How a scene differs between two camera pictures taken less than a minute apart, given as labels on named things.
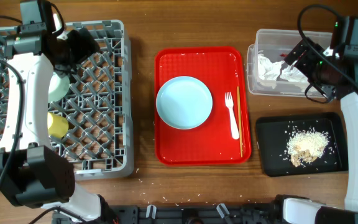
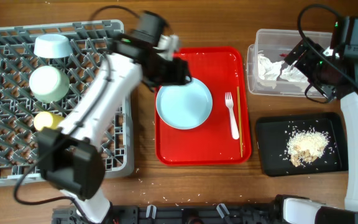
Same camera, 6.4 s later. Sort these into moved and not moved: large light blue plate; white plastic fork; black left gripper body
Moved: black left gripper body
Not moved: large light blue plate; white plastic fork
